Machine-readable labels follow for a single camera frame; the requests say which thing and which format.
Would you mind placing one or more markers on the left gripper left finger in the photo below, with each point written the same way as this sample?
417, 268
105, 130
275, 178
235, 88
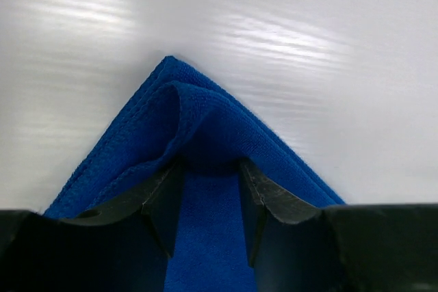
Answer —
123, 244

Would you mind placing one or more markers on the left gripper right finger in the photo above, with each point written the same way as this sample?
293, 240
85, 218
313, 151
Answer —
294, 246

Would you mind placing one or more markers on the blue towel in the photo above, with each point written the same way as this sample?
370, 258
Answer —
179, 111

